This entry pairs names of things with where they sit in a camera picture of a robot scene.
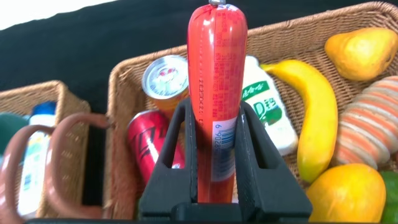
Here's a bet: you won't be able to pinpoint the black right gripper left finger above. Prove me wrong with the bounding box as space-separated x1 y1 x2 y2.
138 98 200 220

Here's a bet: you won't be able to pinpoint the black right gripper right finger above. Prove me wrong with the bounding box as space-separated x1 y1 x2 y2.
234 101 313 222

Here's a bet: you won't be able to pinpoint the yellow mango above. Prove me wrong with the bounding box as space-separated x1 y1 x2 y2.
306 163 387 223

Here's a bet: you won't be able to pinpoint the orange red sausage stick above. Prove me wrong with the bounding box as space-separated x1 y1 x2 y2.
187 0 249 205

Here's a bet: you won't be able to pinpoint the red cola can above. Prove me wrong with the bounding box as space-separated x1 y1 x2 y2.
126 109 187 187

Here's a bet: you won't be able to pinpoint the white milk bottle green label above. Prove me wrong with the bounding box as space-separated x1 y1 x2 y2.
241 55 299 156

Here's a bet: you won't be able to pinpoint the yellow banana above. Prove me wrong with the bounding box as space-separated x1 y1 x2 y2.
260 59 339 184

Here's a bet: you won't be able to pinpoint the gold drink can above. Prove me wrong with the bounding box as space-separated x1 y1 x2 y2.
142 55 190 121

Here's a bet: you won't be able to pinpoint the striped tan bread roll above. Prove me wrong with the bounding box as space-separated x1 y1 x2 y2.
331 75 398 170

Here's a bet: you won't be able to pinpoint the green lime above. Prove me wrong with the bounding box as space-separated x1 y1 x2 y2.
381 170 398 224

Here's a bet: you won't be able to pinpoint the white bottle blue cap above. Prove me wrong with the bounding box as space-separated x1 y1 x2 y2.
17 101 58 218

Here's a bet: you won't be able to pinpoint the yellow pear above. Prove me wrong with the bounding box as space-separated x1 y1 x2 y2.
324 27 398 82

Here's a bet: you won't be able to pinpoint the woven wicker basket brown handles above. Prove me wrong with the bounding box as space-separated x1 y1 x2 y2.
0 80 94 223
45 1 398 223

